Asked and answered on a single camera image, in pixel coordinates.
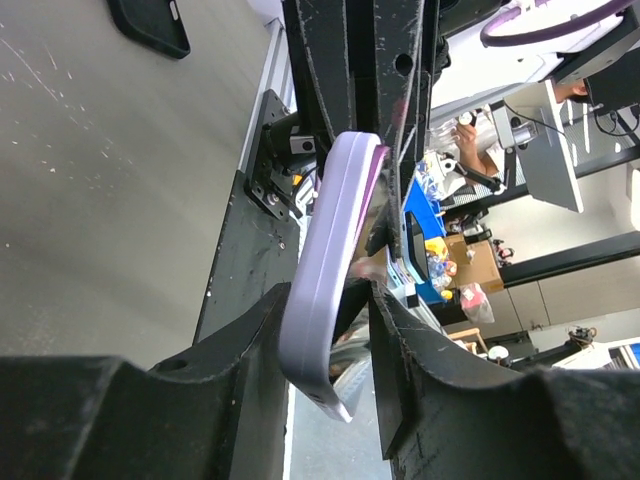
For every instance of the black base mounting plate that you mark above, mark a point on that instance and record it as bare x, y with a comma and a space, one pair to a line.
259, 240

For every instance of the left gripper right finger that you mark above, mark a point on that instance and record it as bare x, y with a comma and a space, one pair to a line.
444, 413

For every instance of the black phone case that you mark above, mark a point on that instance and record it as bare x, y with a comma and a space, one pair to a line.
155, 24

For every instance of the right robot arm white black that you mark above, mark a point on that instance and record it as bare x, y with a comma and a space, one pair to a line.
368, 68

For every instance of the aluminium frame rail front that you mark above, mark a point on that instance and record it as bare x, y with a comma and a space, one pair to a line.
277, 76

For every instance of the black screen smartphone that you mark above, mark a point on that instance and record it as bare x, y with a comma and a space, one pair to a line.
350, 350

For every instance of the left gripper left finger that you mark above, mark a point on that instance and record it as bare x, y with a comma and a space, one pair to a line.
217, 410

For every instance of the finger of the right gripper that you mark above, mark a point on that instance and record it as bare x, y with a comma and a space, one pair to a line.
318, 51
405, 35

